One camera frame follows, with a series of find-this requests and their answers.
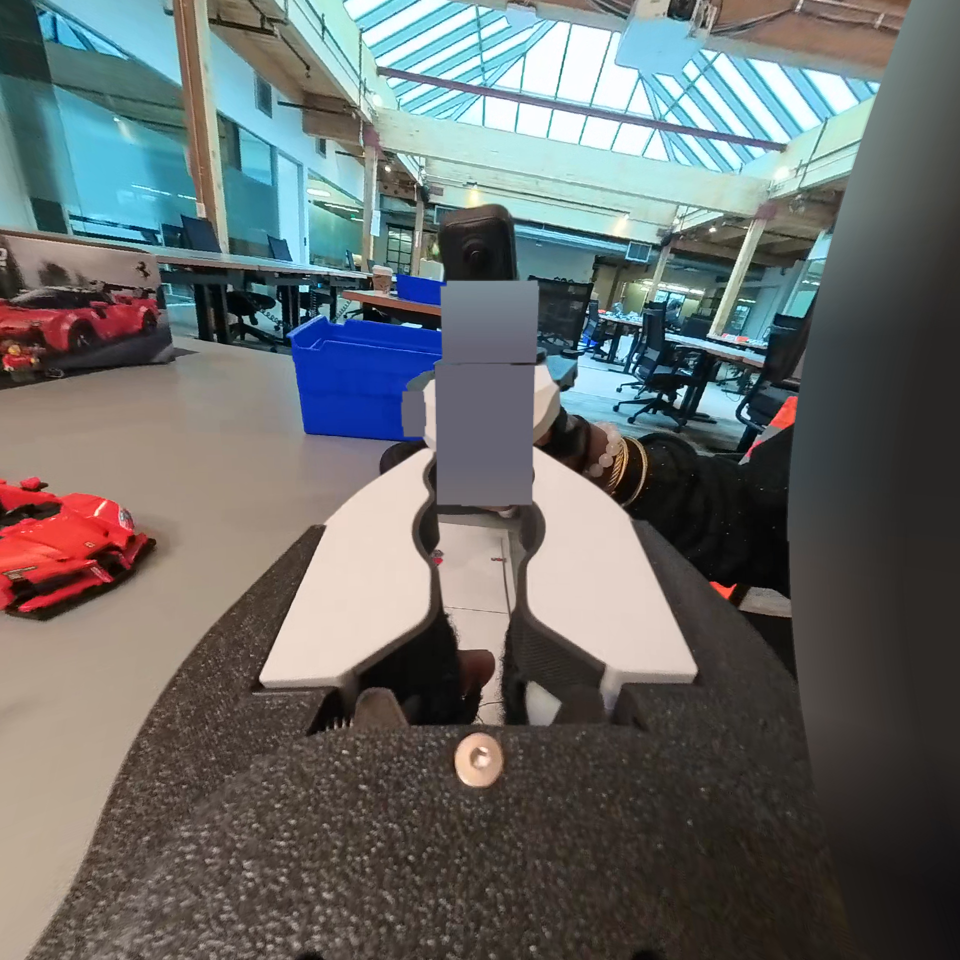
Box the person's right forearm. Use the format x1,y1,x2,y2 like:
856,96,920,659
626,426,798,601

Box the white ceiling unit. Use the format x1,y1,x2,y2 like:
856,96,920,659
613,0,715,74

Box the lego set box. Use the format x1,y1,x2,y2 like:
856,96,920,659
0,232,176,387

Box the red lego car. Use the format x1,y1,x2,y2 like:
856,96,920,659
0,474,159,621

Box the black mesh office chair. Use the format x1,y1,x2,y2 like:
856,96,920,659
534,276,596,357

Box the brown wooden desk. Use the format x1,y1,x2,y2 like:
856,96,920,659
339,287,445,331

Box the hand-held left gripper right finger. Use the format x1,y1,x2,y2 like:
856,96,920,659
501,453,700,712

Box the long office desk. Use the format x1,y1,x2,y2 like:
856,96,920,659
71,243,376,350

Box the white office desk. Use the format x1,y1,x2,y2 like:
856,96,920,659
592,311,777,421

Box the person's left hand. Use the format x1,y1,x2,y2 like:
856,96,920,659
459,648,498,702

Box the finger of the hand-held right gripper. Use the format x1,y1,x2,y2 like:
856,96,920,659
534,365,562,451
407,369,443,451

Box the lego instruction booklet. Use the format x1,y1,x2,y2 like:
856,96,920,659
433,506,530,657

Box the white bead bracelet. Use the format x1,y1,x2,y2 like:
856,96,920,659
583,422,628,481

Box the black quilted cushion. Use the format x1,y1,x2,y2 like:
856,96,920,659
377,440,435,479

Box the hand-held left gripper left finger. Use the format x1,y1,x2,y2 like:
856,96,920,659
258,448,444,691

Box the gold bangles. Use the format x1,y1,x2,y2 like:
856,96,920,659
606,435,652,510

